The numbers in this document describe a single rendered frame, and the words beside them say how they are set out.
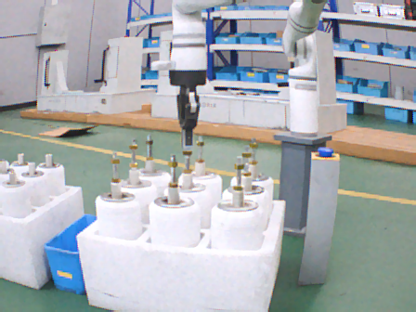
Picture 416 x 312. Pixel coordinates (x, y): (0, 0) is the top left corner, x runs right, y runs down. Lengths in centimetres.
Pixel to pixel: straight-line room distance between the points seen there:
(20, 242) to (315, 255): 70
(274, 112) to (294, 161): 184
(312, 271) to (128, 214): 46
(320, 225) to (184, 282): 35
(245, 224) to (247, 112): 257
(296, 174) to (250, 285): 65
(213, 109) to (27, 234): 272
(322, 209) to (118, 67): 353
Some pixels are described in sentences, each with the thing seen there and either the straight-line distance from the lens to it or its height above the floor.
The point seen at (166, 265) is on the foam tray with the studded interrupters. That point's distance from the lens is 94.
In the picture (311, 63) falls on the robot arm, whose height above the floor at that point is 53.
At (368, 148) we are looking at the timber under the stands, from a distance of 294.
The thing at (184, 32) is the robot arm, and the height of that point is 58.
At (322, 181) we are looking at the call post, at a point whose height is 26.
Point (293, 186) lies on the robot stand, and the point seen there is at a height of 15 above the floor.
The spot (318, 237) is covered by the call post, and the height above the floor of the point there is 13.
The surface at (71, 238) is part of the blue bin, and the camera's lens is 126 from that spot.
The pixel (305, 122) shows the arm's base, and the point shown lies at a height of 34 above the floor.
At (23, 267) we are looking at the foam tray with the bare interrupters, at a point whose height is 6.
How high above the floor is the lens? 51
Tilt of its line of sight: 10 degrees down
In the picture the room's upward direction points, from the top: straight up
